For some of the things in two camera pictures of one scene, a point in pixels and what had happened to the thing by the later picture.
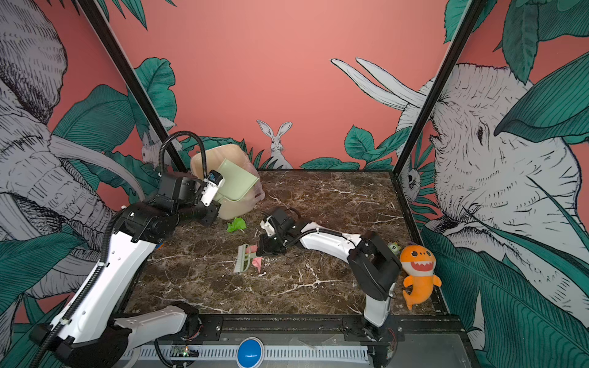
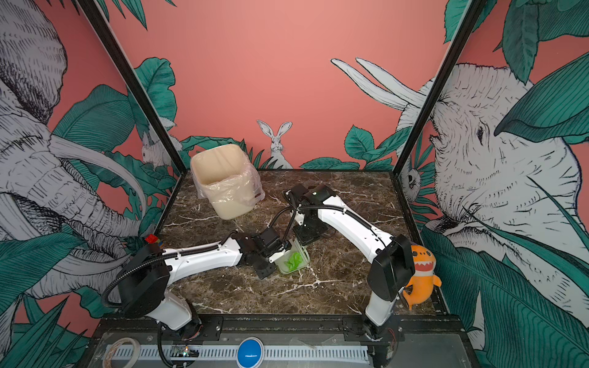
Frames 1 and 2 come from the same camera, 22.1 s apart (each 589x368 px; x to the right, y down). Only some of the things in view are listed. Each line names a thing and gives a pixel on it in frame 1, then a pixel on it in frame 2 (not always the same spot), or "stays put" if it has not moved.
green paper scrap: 236,225 -> 294,261
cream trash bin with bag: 229,208 stays put
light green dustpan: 238,182 -> 294,259
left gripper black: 213,211 -> 264,274
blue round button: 250,353 stays put
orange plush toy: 420,262 stays put
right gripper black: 265,248 -> 304,240
